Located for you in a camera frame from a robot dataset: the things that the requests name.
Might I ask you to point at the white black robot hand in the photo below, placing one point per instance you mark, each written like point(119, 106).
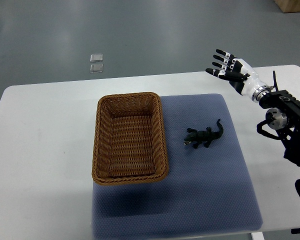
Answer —
point(240, 75)

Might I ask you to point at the dark toy crocodile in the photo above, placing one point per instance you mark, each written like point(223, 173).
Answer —
point(204, 137)

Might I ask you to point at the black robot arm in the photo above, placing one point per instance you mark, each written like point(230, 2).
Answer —
point(282, 122)

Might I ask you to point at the brown wicker basket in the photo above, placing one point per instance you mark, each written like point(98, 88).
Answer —
point(129, 141)

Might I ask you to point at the cardboard box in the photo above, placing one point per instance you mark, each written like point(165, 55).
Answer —
point(288, 6)

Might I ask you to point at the blue grey mat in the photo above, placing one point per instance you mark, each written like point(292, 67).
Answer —
point(207, 190)

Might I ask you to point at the upper clear floor plate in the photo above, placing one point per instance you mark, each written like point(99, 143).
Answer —
point(96, 57)

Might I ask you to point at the clear floor plate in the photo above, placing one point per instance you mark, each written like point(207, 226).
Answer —
point(96, 57)
point(97, 68)

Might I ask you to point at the lower clear floor plate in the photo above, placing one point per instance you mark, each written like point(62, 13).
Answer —
point(97, 68)

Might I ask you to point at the white table leg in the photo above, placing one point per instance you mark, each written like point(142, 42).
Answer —
point(257, 236)

